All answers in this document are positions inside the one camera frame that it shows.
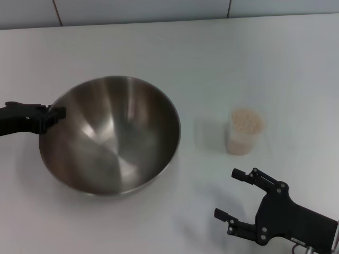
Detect right arm cable with connector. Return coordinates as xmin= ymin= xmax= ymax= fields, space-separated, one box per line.
xmin=291 ymin=243 xmax=314 ymax=254

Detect stainless steel mixing bowl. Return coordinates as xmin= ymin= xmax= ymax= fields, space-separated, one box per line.
xmin=39 ymin=76 xmax=182 ymax=198

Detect white rice grains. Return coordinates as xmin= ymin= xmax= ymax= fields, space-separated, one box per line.
xmin=227 ymin=108 xmax=264 ymax=155

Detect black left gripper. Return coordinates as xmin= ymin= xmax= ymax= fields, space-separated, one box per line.
xmin=0 ymin=102 xmax=67 ymax=137

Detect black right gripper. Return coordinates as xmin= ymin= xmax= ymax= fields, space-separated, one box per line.
xmin=213 ymin=167 xmax=338 ymax=251

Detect clear plastic cup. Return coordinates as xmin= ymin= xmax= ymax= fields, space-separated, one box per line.
xmin=225 ymin=107 xmax=265 ymax=156

